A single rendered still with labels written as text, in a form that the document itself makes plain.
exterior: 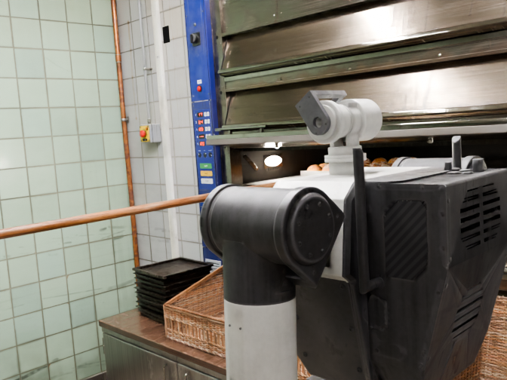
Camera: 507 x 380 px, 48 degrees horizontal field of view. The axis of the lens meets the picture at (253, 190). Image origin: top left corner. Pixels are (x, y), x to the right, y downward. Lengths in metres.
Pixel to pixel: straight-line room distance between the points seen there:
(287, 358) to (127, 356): 2.07
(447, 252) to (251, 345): 0.25
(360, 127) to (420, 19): 1.28
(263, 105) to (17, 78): 1.32
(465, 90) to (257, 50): 0.99
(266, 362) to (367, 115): 0.39
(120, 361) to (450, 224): 2.27
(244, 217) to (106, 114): 2.77
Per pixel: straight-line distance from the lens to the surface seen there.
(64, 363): 3.43
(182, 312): 2.38
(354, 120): 0.85
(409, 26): 2.13
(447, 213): 0.69
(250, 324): 0.68
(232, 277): 0.68
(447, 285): 0.72
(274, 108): 2.51
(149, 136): 3.13
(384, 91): 2.18
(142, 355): 2.63
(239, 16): 2.71
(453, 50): 2.05
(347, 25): 2.30
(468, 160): 1.00
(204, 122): 2.81
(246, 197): 0.67
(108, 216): 1.95
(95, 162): 3.34
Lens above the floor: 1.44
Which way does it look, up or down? 6 degrees down
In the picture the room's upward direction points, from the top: 4 degrees counter-clockwise
